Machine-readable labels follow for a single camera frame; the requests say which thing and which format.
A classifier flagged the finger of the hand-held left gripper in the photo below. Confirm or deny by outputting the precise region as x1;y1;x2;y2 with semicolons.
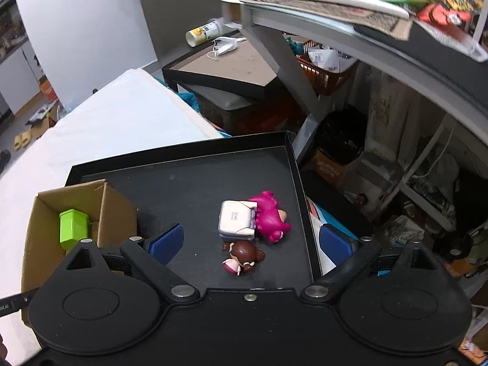
0;289;39;317

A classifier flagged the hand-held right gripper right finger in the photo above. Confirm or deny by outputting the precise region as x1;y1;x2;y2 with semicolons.
301;224;439;306

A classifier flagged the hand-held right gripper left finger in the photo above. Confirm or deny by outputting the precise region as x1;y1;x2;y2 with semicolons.
61;223;199;305

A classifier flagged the black shallow tray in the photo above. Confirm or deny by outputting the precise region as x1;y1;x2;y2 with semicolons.
65;131;325;290

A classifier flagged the cardboard box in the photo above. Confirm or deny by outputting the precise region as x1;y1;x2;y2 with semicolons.
21;179;138;326
26;103;58;138

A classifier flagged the white and purple toy case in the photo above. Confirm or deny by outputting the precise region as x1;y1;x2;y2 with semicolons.
218;200;257;242

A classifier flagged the pink bear toy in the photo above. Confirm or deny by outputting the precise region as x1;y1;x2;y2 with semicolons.
249;190;294;244

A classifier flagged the brown-haired doll figurine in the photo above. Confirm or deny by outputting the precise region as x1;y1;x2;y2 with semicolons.
222;241;265;276

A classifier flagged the green cube box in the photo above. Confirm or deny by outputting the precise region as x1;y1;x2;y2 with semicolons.
59;209;90;252

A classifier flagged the black waste bin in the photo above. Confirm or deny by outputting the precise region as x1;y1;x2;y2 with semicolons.
316;109;367;166

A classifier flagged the red plastic basket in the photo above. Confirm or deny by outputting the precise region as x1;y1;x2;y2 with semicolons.
293;49;359;96

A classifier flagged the cardboard box on floor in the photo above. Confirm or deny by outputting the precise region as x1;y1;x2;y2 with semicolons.
26;103;58;138

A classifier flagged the orange box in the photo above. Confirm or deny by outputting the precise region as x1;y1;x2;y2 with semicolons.
38;80;58;100

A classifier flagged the black and grey desk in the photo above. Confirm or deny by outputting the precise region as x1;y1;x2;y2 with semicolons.
221;0;488;233

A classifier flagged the white face mask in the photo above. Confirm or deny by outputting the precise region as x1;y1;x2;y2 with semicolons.
208;36;248;59

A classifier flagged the white and yellow can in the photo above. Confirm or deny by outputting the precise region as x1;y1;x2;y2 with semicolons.
185;19;225;45

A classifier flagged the white long tube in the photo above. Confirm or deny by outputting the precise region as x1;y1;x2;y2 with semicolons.
290;0;410;18

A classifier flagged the red packet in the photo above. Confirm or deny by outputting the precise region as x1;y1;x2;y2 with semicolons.
415;4;473;27

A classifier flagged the black picture frame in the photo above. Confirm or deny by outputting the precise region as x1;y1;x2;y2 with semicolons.
162;30;302;102

